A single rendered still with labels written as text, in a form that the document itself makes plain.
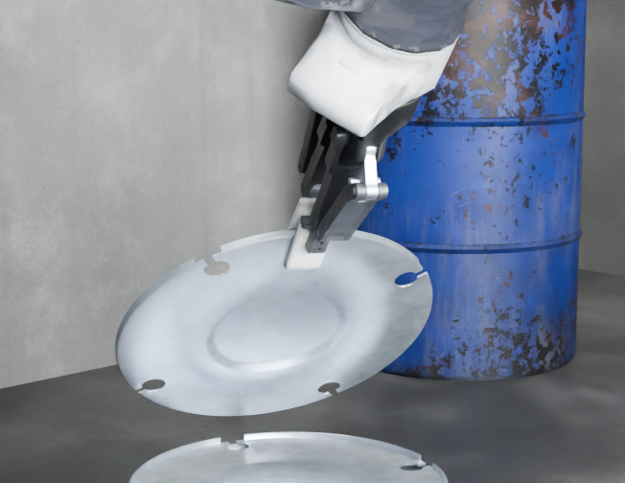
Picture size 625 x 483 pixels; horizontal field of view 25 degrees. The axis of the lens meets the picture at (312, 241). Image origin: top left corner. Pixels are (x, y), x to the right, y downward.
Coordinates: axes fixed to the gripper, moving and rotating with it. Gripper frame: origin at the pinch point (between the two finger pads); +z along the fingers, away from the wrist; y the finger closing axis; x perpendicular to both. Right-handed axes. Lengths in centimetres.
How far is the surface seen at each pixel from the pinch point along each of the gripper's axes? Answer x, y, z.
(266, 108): -66, 159, 163
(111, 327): -24, 110, 184
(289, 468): -2.6, -8.5, 25.4
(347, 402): -65, 71, 157
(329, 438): -9.7, -2.5, 31.7
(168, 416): -27, 72, 160
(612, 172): -192, 173, 208
